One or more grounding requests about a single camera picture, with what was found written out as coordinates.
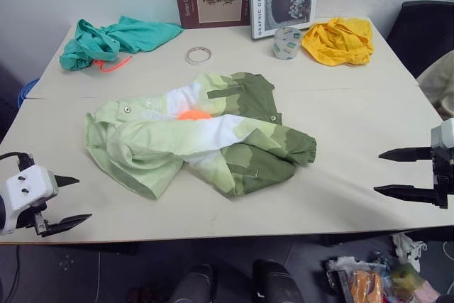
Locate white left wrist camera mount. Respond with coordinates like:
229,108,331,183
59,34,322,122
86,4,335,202
0,164,60,236

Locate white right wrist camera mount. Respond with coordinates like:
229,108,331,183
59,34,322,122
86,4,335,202
430,117,454,158

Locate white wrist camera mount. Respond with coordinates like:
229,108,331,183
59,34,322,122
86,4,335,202
430,117,454,158
0,164,60,236

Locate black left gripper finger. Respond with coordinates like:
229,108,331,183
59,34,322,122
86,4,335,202
42,213,93,238
52,174,81,196

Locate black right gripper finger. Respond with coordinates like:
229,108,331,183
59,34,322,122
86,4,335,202
377,145,434,162
372,184,441,207

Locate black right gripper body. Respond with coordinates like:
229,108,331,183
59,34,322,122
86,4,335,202
430,148,454,210

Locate black office chair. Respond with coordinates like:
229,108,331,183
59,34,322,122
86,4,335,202
385,0,454,79

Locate white crumpled cloth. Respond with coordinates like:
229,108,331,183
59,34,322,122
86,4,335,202
391,233,428,272

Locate blue coiled cable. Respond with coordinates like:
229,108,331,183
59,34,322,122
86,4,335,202
16,77,40,104

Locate green yellow plastic bag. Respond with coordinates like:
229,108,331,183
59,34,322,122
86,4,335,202
389,263,427,301

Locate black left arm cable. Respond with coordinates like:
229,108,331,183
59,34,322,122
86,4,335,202
0,152,36,173

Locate orange drawstring cord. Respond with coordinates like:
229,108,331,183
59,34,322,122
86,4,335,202
94,55,133,74

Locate yellow crumpled cloth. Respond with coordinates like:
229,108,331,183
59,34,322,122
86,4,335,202
300,16,375,67

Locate small clear tape roll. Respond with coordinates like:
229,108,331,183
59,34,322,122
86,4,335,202
185,46,213,66

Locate wide grey tape roll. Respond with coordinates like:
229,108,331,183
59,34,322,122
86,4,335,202
272,27,302,60

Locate beige fabric bundle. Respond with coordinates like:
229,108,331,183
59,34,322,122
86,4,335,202
416,50,454,121

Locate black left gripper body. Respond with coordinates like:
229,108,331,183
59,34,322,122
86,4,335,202
16,203,51,238

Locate clear plastic bag with snacks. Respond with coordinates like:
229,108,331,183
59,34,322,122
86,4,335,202
325,255,392,303

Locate teal green garment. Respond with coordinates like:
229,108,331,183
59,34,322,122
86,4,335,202
59,15,185,72

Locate green camouflage zip jacket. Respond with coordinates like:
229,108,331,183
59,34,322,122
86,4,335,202
84,71,318,202

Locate dark rounded shape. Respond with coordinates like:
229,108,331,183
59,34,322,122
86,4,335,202
252,259,304,303

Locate white graphic design book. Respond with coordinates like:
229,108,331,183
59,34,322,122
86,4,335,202
248,0,320,41

